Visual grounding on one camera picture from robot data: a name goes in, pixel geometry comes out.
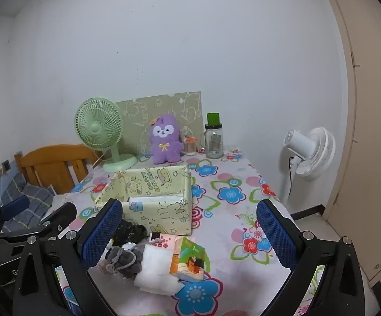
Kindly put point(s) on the wooden bed headboard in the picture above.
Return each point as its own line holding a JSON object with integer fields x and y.
{"x": 52, "y": 161}

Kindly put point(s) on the green plastic cap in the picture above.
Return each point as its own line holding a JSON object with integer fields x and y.
{"x": 213, "y": 118}

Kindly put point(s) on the floral tablecloth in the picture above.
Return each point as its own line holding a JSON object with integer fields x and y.
{"x": 233, "y": 237}

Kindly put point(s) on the pink tissue packet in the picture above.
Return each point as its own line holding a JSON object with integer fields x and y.
{"x": 169, "y": 241}

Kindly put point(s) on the grey plaid blanket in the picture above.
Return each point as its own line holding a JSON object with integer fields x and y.
{"x": 35, "y": 194}

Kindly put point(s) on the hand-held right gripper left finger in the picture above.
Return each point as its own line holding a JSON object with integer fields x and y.
{"x": 103, "y": 233}

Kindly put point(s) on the purple plush toy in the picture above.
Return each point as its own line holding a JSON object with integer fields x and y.
{"x": 164, "y": 141}

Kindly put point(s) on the green cartoon print board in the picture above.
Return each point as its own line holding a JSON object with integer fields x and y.
{"x": 134, "y": 112}

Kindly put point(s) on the yellow cartoon print storage box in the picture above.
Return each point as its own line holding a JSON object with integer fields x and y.
{"x": 164, "y": 210}

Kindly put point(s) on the small jar with orange lid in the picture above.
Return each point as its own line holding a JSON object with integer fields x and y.
{"x": 190, "y": 146}

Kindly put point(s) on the white cloth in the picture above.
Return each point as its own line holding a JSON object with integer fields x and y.
{"x": 154, "y": 270}

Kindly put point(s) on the black plastic bag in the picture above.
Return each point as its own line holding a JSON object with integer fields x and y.
{"x": 129, "y": 232}

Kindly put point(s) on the white standing fan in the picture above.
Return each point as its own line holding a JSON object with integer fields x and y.
{"x": 312, "y": 151}

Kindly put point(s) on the green desk fan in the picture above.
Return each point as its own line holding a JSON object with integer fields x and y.
{"x": 96, "y": 126}

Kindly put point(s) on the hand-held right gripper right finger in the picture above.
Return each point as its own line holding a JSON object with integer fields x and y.
{"x": 276, "y": 237}

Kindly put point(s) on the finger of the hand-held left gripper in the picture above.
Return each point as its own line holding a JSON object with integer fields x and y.
{"x": 14, "y": 205}
{"x": 60, "y": 215}

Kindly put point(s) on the wall outlet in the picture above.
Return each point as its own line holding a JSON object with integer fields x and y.
{"x": 5, "y": 165}

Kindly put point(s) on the white tissue pack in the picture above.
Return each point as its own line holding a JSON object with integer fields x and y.
{"x": 157, "y": 199}

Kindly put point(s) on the beige door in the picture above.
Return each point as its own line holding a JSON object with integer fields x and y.
{"x": 374, "y": 138}

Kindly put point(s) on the grey knit sock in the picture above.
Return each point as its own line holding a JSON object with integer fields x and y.
{"x": 124, "y": 260}

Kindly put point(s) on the glass mason jar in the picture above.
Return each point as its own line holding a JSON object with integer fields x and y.
{"x": 214, "y": 143}

